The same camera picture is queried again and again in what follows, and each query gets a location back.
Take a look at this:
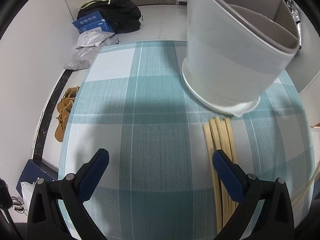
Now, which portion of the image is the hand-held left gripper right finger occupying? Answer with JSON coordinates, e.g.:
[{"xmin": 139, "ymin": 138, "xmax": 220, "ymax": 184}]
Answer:
[{"xmin": 212, "ymin": 150, "xmax": 295, "ymax": 240}]

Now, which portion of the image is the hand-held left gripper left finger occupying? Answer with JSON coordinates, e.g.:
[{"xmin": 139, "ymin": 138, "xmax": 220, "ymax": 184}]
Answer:
[{"xmin": 27, "ymin": 148, "xmax": 110, "ymax": 240}]

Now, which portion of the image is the bundle of wooden chopsticks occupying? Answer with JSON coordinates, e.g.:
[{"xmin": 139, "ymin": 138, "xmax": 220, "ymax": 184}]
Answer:
[{"xmin": 202, "ymin": 117, "xmax": 238, "ymax": 233}]

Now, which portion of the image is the white grey utensil holder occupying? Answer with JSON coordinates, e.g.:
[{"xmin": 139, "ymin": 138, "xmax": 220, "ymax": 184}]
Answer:
[{"xmin": 182, "ymin": 0, "xmax": 303, "ymax": 117}]

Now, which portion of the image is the tan suede shoe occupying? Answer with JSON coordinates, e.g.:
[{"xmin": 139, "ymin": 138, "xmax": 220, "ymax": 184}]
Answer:
[
  {"xmin": 55, "ymin": 100, "xmax": 74, "ymax": 142},
  {"xmin": 57, "ymin": 86, "xmax": 80, "ymax": 113}
]

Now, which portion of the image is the dark blue shoe box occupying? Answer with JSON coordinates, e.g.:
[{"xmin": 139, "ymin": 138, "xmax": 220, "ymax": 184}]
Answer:
[{"xmin": 16, "ymin": 159, "xmax": 59, "ymax": 193}]

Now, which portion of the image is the white plastic bag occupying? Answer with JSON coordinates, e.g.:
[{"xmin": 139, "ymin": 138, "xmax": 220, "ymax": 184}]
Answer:
[{"xmin": 21, "ymin": 180, "xmax": 38, "ymax": 205}]

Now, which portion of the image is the teal plaid tablecloth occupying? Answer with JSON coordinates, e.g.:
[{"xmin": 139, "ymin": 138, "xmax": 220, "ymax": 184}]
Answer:
[{"xmin": 58, "ymin": 40, "xmax": 315, "ymax": 240}]

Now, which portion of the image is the large grey plastic mailer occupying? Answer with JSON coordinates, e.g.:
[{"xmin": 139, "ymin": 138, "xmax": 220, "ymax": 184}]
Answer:
[{"xmin": 64, "ymin": 46, "xmax": 100, "ymax": 70}]

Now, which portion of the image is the small grey plastic mailer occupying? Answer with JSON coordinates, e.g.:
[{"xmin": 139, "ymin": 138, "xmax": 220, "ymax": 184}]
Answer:
[{"xmin": 75, "ymin": 29, "xmax": 115, "ymax": 48}]

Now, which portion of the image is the white cabinet with gold trim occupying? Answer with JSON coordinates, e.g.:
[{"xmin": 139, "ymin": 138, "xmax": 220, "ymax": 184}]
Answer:
[{"xmin": 292, "ymin": 2, "xmax": 320, "ymax": 130}]

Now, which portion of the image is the blue cardboard box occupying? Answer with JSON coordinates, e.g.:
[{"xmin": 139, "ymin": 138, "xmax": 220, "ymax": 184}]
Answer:
[{"xmin": 72, "ymin": 10, "xmax": 115, "ymax": 34}]

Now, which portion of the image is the black duffel bag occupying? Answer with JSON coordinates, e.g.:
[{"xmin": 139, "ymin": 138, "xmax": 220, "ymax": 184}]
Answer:
[{"xmin": 77, "ymin": 0, "xmax": 143, "ymax": 34}]

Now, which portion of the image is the silver folded umbrella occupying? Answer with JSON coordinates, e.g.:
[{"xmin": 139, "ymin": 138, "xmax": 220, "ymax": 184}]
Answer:
[{"xmin": 287, "ymin": 0, "xmax": 302, "ymax": 52}]

